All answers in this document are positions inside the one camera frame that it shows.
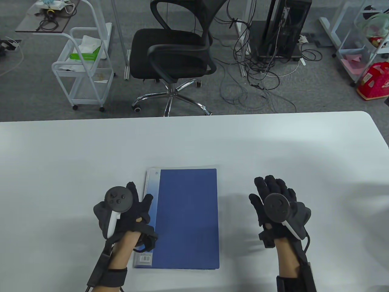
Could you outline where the person's left hand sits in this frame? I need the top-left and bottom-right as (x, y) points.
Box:
(93, 182), (158, 253)

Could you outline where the person's right hand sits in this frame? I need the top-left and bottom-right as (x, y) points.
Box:
(249, 175), (311, 248)

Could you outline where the black round-top controller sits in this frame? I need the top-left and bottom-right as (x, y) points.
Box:
(93, 186), (134, 239)
(263, 193), (312, 241)

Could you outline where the blue file folder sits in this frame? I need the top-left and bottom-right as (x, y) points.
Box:
(133, 167), (220, 270)

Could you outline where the person's right forearm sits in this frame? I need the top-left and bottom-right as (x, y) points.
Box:
(275, 237), (301, 279)

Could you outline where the person's left forearm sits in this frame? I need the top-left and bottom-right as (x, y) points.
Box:
(108, 230), (142, 271)

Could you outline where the black wrist sensor box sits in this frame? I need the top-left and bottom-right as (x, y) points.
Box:
(301, 262), (316, 292)
(87, 251), (111, 288)

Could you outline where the white desk leg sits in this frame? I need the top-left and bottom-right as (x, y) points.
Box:
(234, 0), (256, 78)

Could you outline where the white rolling cart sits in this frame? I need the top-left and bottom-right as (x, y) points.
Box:
(32, 0), (116, 112)

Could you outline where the pink paper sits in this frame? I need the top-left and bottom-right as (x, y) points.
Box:
(340, 54), (373, 80)

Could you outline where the red bag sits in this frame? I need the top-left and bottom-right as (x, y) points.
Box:
(356, 62), (389, 101)

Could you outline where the black tower stand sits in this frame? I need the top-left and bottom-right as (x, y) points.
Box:
(249, 21), (303, 60)

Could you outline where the black office chair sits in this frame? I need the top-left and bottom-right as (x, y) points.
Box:
(130, 0), (228, 117)

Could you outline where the black computer tower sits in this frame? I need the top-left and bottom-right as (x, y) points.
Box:
(258, 0), (312, 58)

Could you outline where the green tissue box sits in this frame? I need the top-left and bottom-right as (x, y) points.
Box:
(69, 46), (102, 61)

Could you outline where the white tissue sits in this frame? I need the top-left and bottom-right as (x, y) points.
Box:
(78, 35), (102, 52)

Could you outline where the plush toy in plastic bag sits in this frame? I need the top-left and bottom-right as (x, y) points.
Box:
(363, 12), (389, 49)

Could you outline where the black device on floor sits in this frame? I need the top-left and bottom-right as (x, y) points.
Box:
(0, 39), (22, 57)

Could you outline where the tangle of black cables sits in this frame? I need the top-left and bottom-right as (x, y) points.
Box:
(213, 12), (322, 113)

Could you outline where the white wire shelf cart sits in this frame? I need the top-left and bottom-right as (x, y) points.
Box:
(331, 0), (389, 87)

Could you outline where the white desk leg frame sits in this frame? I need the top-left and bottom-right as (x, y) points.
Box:
(319, 0), (365, 50)

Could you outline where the white floor cable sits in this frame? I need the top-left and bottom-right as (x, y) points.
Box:
(0, 36), (25, 76)

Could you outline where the black coiled cable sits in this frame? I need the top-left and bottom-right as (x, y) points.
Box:
(36, 12), (58, 31)

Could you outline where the white device with cables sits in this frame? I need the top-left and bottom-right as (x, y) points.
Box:
(34, 0), (75, 14)

